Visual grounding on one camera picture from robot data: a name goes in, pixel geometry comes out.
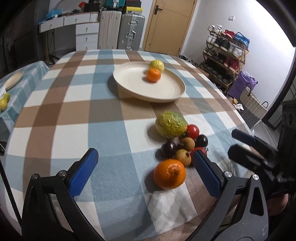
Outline red cherry tomato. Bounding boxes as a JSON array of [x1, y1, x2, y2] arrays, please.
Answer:
[[190, 146, 209, 167], [187, 125, 200, 140]]

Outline large orange mandarin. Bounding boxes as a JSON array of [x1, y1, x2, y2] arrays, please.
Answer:
[[153, 159, 186, 190]]

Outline dark purple plum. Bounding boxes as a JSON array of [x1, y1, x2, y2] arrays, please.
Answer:
[[161, 141, 177, 159]]

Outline green bumpy fruit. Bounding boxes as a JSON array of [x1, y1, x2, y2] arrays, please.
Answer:
[[154, 111, 187, 139]]

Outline yellow guava fruit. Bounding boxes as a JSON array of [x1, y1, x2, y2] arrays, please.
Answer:
[[149, 60, 165, 73]]

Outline woven basket bag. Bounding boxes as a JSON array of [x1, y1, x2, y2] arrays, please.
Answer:
[[240, 83, 269, 120]]

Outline purple bag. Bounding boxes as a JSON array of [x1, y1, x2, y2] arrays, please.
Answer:
[[228, 71, 258, 99]]

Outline wooden shoe rack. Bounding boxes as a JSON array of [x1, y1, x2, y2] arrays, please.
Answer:
[[200, 25, 250, 94]]

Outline checkered brown blue tablecloth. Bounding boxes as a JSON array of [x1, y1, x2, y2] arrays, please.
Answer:
[[3, 50, 250, 240]]

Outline yellow lemon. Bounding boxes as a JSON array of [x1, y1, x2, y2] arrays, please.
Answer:
[[0, 98, 8, 111]]

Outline green lime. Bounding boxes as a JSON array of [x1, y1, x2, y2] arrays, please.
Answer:
[[3, 92, 11, 102]]

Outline large cream plate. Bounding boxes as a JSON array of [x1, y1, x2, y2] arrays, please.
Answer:
[[113, 62, 186, 103]]

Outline small cream plate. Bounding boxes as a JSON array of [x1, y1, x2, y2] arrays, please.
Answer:
[[4, 71, 23, 91]]

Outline wooden door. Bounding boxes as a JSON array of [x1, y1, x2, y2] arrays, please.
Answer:
[[140, 0, 200, 56]]

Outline silver suitcase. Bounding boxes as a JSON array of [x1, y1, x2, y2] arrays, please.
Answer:
[[117, 13, 145, 51]]

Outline white drawer desk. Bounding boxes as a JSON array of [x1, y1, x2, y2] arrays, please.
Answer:
[[39, 12, 99, 51]]

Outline beige suitcase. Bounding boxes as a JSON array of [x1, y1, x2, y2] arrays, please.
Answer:
[[98, 11, 122, 50]]

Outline stacked shoe boxes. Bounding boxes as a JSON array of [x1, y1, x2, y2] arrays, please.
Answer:
[[125, 0, 143, 15]]

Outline teal suitcase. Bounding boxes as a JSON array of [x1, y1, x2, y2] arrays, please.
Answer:
[[103, 0, 126, 11]]

